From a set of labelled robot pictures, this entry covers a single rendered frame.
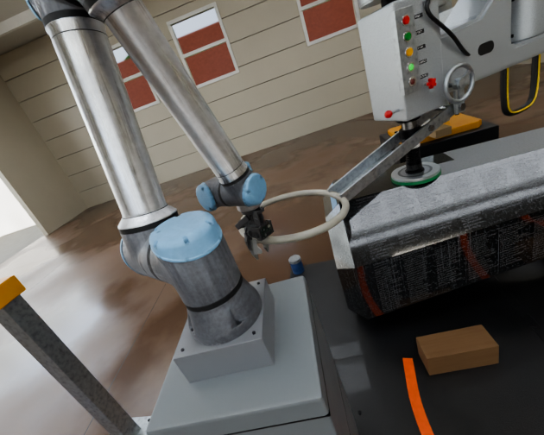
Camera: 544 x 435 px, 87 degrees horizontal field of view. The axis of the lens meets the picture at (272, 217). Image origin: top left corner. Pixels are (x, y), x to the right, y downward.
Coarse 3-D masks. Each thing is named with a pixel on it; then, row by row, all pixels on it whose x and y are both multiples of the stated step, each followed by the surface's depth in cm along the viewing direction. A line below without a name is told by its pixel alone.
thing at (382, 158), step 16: (432, 112) 136; (448, 112) 126; (432, 128) 124; (384, 144) 134; (416, 144) 126; (368, 160) 134; (384, 160) 123; (352, 176) 134; (368, 176) 123; (352, 192) 124
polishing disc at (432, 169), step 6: (426, 162) 141; (432, 162) 139; (396, 168) 147; (402, 168) 144; (426, 168) 135; (432, 168) 133; (438, 168) 131; (396, 174) 140; (402, 174) 138; (408, 174) 136; (414, 174) 134; (420, 174) 132; (426, 174) 130; (432, 174) 128; (396, 180) 136; (402, 180) 133; (408, 180) 131; (414, 180) 130; (420, 180) 129
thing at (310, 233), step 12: (288, 192) 145; (300, 192) 143; (312, 192) 140; (324, 192) 135; (336, 192) 129; (264, 204) 142; (348, 204) 116; (336, 216) 108; (324, 228) 103; (264, 240) 106; (276, 240) 104; (288, 240) 103; (300, 240) 103
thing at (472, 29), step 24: (480, 0) 115; (504, 0) 112; (456, 24) 120; (480, 24) 112; (504, 24) 116; (456, 48) 112; (480, 48) 116; (504, 48) 119; (528, 48) 123; (456, 72) 116; (480, 72) 120; (456, 96) 121
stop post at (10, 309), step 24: (0, 288) 109; (24, 288) 117; (0, 312) 111; (24, 312) 117; (24, 336) 116; (48, 336) 123; (48, 360) 122; (72, 360) 130; (72, 384) 129; (96, 384) 138; (96, 408) 137; (120, 408) 147; (120, 432) 145; (144, 432) 153
